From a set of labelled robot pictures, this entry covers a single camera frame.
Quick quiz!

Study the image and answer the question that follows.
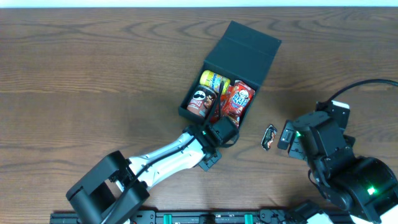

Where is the dark green box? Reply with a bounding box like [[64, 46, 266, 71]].
[[178, 21, 282, 124]]

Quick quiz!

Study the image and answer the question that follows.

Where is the red Hello Panda box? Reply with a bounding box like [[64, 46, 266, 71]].
[[221, 80, 255, 128]]

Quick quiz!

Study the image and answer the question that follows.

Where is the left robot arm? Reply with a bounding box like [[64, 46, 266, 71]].
[[66, 117, 239, 223]]

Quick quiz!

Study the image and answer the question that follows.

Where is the black candy wrapper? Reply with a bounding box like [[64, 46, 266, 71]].
[[261, 124, 277, 151]]

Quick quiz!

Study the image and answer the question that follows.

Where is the red snack bag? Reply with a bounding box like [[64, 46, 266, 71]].
[[210, 85, 233, 123]]

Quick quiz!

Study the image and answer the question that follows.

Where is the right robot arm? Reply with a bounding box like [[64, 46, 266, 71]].
[[277, 101, 397, 223]]

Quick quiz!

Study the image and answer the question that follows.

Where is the red Pringles can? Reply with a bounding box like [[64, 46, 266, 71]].
[[187, 85, 217, 118]]

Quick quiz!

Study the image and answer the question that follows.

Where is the black mounting rail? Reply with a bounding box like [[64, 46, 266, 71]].
[[49, 208, 352, 224]]

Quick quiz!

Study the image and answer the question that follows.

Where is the yellow snack cup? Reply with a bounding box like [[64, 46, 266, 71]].
[[200, 70, 231, 93]]

